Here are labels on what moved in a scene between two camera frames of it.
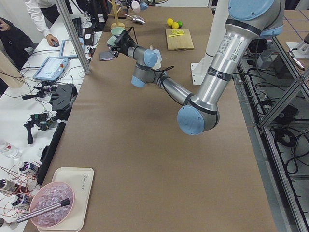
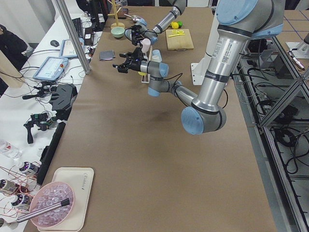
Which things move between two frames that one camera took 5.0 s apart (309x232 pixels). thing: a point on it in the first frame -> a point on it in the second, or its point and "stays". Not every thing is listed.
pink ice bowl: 49,194 stays
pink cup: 135,7 -> 146,43
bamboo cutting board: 180,42 stays
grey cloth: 106,56 stays
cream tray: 80,180 stays
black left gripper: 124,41 -> 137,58
